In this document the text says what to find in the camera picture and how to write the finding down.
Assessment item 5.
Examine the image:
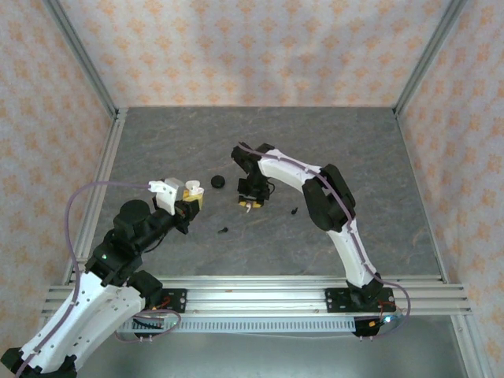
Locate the aluminium side rail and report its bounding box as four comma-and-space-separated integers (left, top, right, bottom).
391, 106, 450, 285
61, 108, 129, 287

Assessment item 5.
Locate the aluminium frame post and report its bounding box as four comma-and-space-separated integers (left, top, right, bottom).
46, 0, 121, 117
392, 0, 469, 117

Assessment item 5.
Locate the slotted grey cable duct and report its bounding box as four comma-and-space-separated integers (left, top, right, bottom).
120, 317, 358, 334

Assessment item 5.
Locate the grey metal sheet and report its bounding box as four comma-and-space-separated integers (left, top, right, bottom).
70, 330, 472, 378

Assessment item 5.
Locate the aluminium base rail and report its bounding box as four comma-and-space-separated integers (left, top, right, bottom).
42, 276, 472, 316

